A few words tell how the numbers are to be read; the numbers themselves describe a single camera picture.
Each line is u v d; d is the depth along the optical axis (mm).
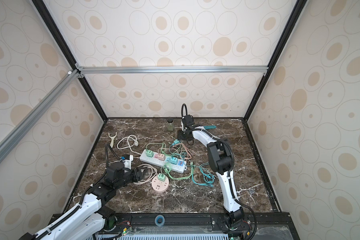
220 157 594
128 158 744
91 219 589
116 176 613
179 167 910
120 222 732
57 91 754
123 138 1060
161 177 814
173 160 896
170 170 868
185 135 821
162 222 732
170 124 1070
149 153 921
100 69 1581
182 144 975
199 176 896
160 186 831
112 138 1064
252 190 846
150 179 867
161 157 900
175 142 1022
